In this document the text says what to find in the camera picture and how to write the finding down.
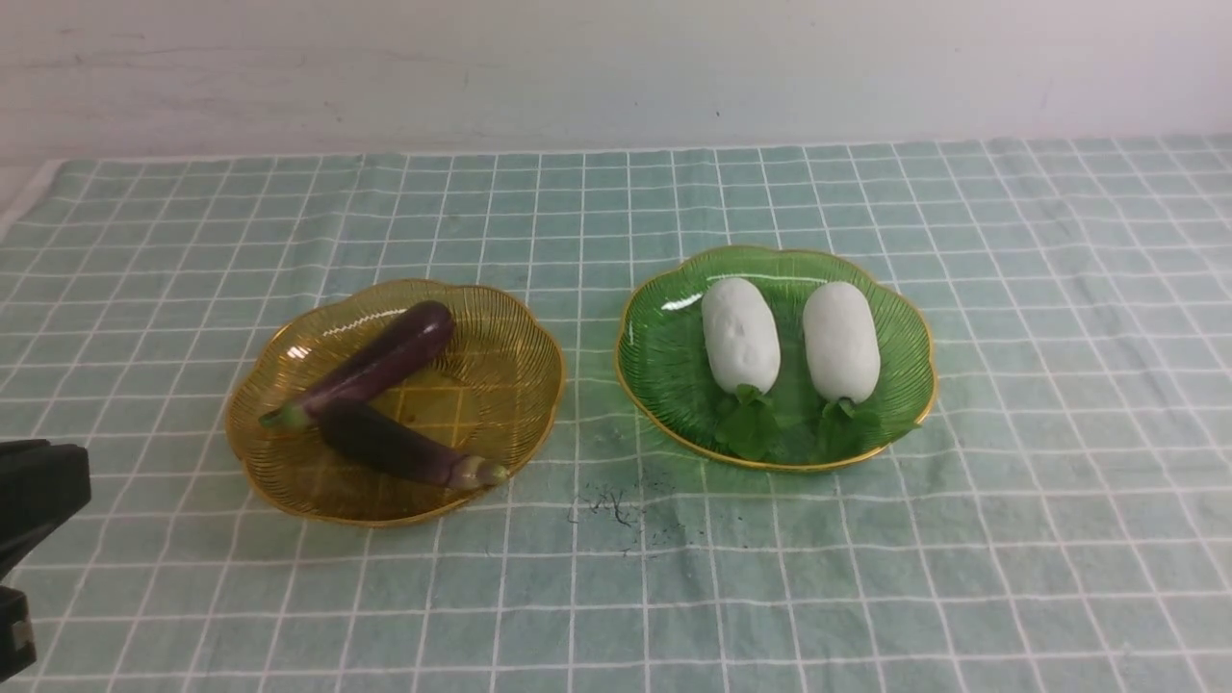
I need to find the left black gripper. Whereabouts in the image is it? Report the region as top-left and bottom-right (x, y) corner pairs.
(1, 440), (91, 679)

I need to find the purple eggplant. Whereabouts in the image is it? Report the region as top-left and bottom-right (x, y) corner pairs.
(317, 400), (509, 491)
(257, 301), (456, 429)

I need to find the white radish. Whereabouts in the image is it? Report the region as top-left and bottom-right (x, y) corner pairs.
(703, 277), (782, 462)
(802, 281), (882, 461)

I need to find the amber glass plate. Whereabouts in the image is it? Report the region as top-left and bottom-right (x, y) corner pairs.
(225, 279), (565, 527)

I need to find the green checkered tablecloth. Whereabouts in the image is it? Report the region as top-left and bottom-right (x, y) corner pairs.
(1, 137), (1231, 692)

